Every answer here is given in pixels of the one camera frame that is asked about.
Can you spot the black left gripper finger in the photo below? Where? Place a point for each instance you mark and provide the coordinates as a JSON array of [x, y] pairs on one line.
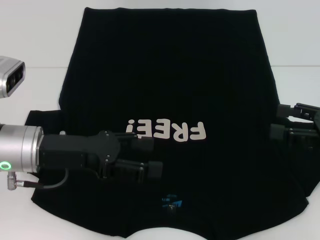
[[155, 170]]

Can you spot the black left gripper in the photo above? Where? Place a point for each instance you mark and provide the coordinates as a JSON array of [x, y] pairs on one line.
[[75, 150]]

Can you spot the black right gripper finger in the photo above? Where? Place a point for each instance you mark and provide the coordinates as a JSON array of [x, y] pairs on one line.
[[283, 110], [277, 132]]

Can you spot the black shirt with FREE print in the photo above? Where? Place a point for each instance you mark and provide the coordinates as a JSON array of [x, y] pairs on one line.
[[175, 75]]

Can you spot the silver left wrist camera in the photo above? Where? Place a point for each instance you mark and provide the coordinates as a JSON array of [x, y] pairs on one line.
[[10, 75]]

